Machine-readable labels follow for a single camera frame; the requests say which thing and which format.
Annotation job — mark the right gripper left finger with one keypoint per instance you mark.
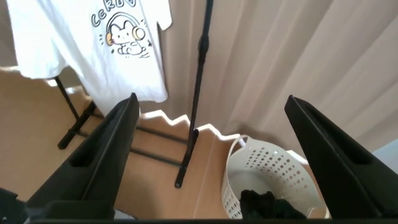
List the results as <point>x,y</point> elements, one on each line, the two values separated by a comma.
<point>102,186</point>

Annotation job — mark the white laundry basket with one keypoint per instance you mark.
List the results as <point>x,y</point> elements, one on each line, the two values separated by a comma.
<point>264,161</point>

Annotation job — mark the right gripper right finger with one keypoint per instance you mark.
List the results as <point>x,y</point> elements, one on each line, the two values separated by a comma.
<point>345,186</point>

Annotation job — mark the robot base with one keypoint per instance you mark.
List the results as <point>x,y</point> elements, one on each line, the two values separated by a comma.
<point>11,207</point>

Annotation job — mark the black clothes rack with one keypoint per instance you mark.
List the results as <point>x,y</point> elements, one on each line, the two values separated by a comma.
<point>202,53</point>

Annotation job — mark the beige curtain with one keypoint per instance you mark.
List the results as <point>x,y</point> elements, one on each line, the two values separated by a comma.
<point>280,62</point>

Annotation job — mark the black garment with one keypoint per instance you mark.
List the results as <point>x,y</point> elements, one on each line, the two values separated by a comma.
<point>264,205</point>

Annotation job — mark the white printed t-shirt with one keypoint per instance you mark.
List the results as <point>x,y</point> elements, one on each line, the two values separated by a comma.
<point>62,46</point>

